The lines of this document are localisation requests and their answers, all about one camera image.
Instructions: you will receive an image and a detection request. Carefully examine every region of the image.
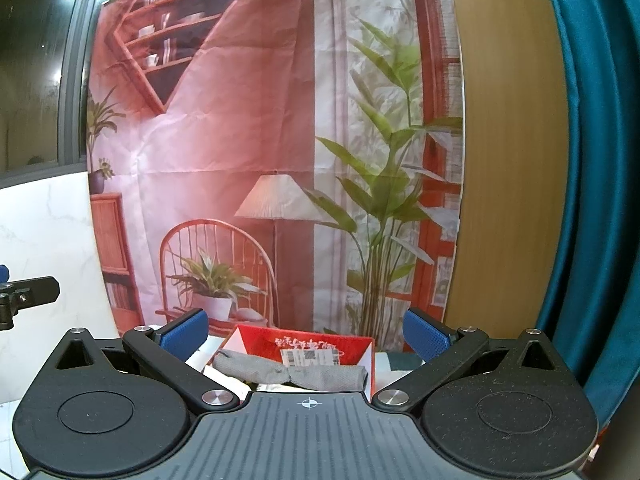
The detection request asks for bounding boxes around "teal curtain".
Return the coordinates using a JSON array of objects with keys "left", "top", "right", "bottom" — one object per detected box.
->
[{"left": 535, "top": 0, "right": 640, "bottom": 426}]

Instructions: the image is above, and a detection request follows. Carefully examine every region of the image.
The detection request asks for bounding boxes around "printed room scene backdrop cloth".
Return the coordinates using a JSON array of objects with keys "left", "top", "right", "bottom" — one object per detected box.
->
[{"left": 86, "top": 0, "right": 463, "bottom": 353}]

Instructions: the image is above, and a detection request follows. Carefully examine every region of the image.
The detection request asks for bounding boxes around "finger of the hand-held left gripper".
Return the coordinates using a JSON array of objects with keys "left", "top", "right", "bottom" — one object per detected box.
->
[{"left": 0, "top": 264, "right": 61, "bottom": 331}]

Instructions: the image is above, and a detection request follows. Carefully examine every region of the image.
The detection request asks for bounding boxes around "wooden panel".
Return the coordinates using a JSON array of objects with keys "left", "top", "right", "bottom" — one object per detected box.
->
[{"left": 445, "top": 0, "right": 583, "bottom": 356}]

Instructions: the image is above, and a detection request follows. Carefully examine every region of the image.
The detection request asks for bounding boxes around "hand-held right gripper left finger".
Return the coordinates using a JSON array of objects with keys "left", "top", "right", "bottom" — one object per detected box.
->
[{"left": 52, "top": 307, "right": 241, "bottom": 413}]

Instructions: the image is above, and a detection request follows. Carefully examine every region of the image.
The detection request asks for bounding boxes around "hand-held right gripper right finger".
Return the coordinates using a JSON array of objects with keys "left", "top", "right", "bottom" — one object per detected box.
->
[{"left": 371, "top": 307, "right": 586, "bottom": 413}]

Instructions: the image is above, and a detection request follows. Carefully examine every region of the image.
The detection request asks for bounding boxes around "red strawberry print cardboard box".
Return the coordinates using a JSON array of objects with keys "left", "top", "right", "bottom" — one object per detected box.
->
[{"left": 202, "top": 323, "right": 376, "bottom": 401}]

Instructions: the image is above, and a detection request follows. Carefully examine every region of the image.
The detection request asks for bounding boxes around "dark glass window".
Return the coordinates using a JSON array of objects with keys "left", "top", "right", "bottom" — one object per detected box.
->
[{"left": 0, "top": 0, "right": 108, "bottom": 178}]

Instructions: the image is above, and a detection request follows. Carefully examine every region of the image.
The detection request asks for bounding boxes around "grey knitted cloth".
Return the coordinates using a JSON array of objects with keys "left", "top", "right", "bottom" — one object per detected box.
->
[{"left": 212, "top": 350, "right": 370, "bottom": 392}]

